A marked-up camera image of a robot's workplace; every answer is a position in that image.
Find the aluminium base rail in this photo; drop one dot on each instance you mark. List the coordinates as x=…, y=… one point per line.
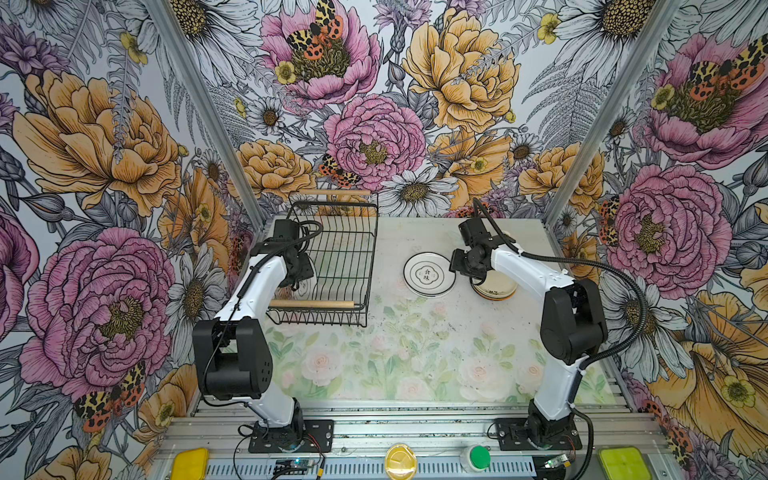
x=360, y=440

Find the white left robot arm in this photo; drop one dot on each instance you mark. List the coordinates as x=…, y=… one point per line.
x=233, y=360

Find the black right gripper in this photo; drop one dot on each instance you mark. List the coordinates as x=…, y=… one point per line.
x=456, y=263

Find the aluminium right corner post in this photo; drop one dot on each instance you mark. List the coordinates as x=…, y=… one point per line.
x=646, y=47

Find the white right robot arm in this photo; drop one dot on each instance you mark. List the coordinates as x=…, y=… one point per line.
x=572, y=328

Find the green push button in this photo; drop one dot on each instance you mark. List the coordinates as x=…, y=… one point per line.
x=475, y=459

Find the small green circuit board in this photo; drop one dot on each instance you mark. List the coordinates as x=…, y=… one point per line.
x=297, y=466

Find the cream plate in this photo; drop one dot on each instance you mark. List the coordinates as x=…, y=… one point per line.
x=496, y=286

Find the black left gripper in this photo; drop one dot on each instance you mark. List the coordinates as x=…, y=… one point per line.
x=306, y=272

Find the yellow sponge block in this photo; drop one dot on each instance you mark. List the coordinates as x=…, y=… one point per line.
x=190, y=465

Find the large white back plate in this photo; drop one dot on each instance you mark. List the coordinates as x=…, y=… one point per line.
x=428, y=274

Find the brown patterned back plate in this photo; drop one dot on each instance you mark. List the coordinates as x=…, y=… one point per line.
x=303, y=290

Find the lime green sponge block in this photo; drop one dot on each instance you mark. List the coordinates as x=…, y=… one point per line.
x=624, y=463

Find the black wire dish rack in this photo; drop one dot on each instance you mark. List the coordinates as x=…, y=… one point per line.
x=341, y=257

